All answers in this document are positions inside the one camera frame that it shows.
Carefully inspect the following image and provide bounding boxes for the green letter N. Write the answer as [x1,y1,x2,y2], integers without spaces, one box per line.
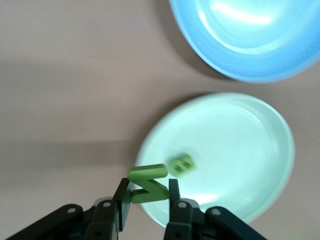
[127,163,171,205]

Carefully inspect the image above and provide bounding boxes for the blue plate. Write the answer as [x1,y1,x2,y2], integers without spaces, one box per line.
[168,0,320,84]

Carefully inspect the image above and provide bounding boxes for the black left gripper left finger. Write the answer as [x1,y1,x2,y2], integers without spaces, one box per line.
[86,177,131,240]

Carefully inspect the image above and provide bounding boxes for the light green plate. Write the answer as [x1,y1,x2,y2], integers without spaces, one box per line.
[134,91,296,229]

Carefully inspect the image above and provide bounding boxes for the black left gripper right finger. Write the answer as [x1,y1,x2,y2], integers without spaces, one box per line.
[163,178,201,240]

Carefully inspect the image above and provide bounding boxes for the green letter B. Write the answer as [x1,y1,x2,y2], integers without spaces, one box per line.
[166,152,198,179]

